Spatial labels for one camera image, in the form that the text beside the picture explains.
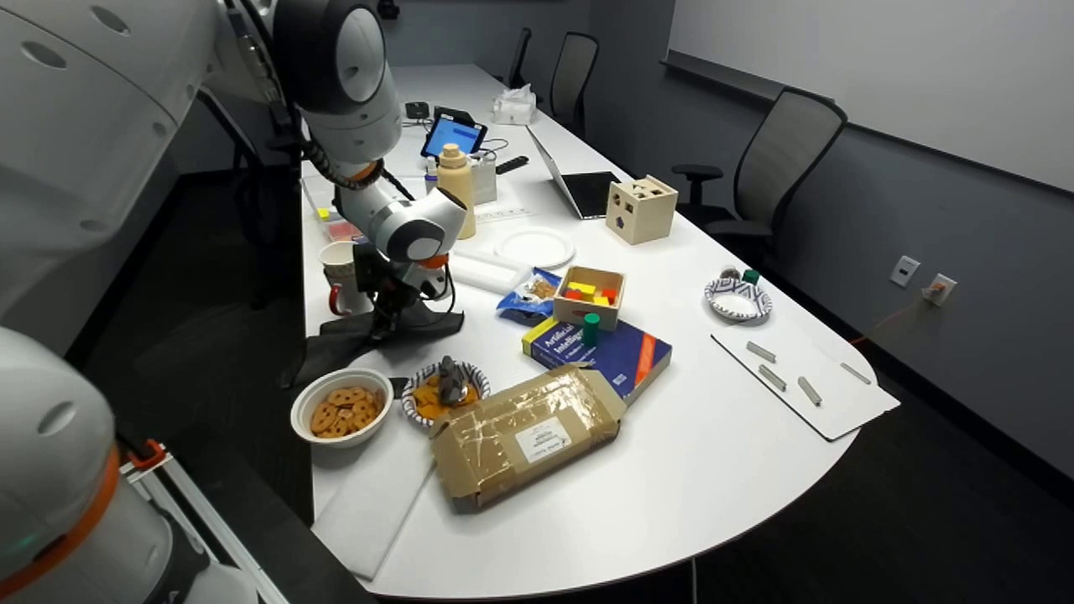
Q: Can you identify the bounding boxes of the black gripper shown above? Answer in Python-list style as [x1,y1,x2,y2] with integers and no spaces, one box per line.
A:
[372,253,454,339]

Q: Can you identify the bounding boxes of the black towel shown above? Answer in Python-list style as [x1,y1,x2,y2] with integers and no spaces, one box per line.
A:
[295,309,467,389]

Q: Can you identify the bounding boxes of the silver foil wrapper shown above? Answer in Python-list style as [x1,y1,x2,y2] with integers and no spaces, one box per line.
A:
[431,354,476,408]

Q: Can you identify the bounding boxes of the white paper roll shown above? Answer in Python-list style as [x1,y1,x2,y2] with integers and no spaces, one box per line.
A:
[449,253,524,297]

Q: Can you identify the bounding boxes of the white bowl of pretzel crackers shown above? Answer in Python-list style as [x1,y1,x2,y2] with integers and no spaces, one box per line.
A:
[288,366,396,449]

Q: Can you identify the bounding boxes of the blue snack packet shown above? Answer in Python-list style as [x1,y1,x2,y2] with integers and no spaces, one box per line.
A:
[493,265,563,328]

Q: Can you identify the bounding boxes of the clear plastic toy bin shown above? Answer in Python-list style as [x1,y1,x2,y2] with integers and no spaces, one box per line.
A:
[303,166,372,250]

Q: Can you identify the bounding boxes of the tan water bottle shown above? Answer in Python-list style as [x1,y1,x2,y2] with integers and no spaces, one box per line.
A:
[431,141,480,242]

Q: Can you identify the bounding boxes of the wooden tray of coloured blocks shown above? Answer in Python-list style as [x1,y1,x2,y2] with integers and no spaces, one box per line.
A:
[551,261,627,337]

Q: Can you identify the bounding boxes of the black tablet with blue screen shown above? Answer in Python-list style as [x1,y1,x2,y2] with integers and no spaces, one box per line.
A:
[419,103,491,166]

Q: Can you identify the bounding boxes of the white paper sheet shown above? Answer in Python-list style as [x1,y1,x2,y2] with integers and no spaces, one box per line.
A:
[308,428,439,585]

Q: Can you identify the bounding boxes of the blue artificial intelligence book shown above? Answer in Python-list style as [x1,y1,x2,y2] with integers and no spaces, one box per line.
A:
[520,316,674,406]

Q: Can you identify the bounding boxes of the grey laptop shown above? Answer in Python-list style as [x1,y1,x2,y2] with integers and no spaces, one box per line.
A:
[524,123,621,223]

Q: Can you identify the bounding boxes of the crumpled white plastic bag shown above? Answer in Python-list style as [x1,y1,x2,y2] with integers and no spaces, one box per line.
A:
[491,80,542,129]

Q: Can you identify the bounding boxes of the wooden shape sorter cube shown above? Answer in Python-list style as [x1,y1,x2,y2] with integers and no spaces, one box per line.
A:
[604,175,681,250]

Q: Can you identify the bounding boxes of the black mesh office chair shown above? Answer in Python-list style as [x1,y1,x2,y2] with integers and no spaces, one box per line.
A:
[666,88,848,261]
[546,29,599,131]

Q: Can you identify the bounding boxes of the flat white panel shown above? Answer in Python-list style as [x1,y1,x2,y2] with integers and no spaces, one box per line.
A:
[709,316,904,446]

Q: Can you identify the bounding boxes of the white mug with red handle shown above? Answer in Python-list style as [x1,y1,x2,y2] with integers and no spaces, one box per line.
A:
[318,237,376,319]

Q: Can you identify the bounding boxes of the coiled white cable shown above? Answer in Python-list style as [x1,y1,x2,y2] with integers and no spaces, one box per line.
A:
[701,271,774,328]

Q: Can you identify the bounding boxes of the white wall whiteboard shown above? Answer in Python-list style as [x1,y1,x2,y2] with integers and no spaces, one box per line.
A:
[663,0,1074,199]

